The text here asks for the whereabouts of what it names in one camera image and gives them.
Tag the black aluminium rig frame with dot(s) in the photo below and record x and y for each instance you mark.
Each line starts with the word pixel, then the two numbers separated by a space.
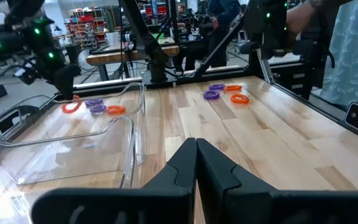
pixel 219 48

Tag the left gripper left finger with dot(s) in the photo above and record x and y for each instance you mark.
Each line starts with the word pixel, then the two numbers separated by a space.
pixel 120 205

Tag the clear plastic bin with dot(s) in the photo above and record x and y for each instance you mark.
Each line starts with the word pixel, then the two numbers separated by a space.
pixel 73 168
pixel 8 203

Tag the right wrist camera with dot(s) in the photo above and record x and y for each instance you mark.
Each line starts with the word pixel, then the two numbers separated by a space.
pixel 26 74

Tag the person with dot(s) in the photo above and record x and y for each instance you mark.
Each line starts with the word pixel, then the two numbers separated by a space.
pixel 356 62
pixel 222 31
pixel 181 11

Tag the person's forearm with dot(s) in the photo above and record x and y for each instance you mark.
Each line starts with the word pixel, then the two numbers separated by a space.
pixel 309 12

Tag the wooden workbench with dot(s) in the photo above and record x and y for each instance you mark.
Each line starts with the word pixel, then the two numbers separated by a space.
pixel 120 56

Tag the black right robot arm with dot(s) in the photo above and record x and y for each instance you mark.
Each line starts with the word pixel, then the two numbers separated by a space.
pixel 154 49

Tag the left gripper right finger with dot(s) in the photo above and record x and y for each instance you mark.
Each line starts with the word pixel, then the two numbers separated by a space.
pixel 259 208

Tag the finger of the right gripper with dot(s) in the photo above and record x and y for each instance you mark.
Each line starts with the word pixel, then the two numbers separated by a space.
pixel 63 77
pixel 73 74

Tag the silver aluminium rail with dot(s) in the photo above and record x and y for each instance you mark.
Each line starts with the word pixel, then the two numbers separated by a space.
pixel 266 68

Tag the grey round floor fan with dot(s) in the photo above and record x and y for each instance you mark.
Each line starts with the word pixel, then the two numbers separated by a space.
pixel 85 60

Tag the red storage shelf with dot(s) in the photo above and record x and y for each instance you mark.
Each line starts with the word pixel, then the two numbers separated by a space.
pixel 87 28

